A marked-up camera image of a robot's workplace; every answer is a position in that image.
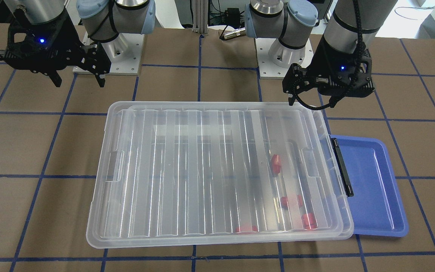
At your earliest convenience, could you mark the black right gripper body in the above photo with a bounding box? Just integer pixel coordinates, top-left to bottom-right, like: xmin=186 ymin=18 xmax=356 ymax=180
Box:
xmin=3 ymin=8 xmax=111 ymax=75

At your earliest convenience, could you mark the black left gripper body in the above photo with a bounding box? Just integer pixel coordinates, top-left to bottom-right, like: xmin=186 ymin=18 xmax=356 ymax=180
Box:
xmin=282 ymin=41 xmax=376 ymax=98

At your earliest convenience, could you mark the red block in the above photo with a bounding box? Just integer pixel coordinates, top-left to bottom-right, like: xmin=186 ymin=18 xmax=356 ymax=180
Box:
xmin=301 ymin=212 xmax=318 ymax=230
xmin=280 ymin=195 xmax=304 ymax=209
xmin=271 ymin=154 xmax=282 ymax=176
xmin=234 ymin=224 xmax=258 ymax=234

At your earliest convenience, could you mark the clear plastic box lid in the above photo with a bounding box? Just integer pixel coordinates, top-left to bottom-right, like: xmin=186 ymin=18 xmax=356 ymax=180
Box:
xmin=86 ymin=100 xmax=354 ymax=249

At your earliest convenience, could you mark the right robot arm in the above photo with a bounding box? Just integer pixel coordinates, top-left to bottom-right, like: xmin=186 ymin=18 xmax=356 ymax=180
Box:
xmin=1 ymin=0 xmax=156 ymax=87

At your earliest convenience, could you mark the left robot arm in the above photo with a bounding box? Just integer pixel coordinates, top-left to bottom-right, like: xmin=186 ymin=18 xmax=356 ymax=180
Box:
xmin=244 ymin=0 xmax=396 ymax=110

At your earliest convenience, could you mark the black box latch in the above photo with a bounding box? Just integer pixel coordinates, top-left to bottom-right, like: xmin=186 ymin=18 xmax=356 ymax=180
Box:
xmin=331 ymin=137 xmax=354 ymax=197

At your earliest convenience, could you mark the clear plastic storage box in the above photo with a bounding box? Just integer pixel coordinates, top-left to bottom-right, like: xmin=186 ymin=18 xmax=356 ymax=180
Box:
xmin=308 ymin=111 xmax=354 ymax=240

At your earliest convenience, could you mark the red block bottom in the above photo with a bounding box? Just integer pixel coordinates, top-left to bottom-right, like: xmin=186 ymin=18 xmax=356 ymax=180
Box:
xmin=234 ymin=224 xmax=258 ymax=234

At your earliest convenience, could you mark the blue plastic tray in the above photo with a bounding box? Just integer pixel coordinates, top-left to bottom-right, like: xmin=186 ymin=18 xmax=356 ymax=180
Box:
xmin=331 ymin=135 xmax=409 ymax=237

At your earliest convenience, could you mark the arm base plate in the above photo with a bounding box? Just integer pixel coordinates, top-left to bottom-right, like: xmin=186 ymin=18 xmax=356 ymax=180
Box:
xmin=255 ymin=38 xmax=313 ymax=79
xmin=82 ymin=32 xmax=146 ymax=76

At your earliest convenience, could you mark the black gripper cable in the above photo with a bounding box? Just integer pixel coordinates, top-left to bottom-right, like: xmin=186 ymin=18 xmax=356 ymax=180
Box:
xmin=295 ymin=0 xmax=365 ymax=111

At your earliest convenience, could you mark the aluminium frame post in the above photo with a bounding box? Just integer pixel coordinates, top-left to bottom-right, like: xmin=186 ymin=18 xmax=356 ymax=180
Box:
xmin=191 ymin=0 xmax=210 ymax=36

